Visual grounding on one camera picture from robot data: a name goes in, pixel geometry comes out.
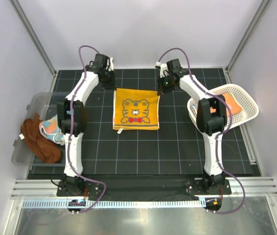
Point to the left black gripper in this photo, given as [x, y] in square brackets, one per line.
[112, 85]

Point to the light blue orange towel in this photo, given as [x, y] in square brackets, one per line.
[51, 131]

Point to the black grid mat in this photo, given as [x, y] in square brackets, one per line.
[177, 148]

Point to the clear plastic bin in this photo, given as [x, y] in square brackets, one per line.
[30, 110]

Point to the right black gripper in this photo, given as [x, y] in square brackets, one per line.
[162, 90]

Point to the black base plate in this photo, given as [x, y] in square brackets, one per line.
[140, 187]

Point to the dark brown towel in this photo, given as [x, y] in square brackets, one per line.
[43, 148]

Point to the slotted cable duct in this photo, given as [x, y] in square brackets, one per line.
[71, 203]

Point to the orange polka dot towel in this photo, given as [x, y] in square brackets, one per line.
[230, 101]

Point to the white perforated plastic basket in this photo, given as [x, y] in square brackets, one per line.
[250, 108]

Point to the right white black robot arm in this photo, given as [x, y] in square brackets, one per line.
[210, 120]

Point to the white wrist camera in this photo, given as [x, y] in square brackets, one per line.
[163, 69]
[111, 64]

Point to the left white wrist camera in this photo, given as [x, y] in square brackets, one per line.
[111, 64]

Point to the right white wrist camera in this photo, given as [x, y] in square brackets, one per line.
[163, 69]

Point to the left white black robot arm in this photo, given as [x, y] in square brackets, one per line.
[72, 119]

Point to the yellow blue patterned towel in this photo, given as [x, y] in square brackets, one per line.
[135, 109]

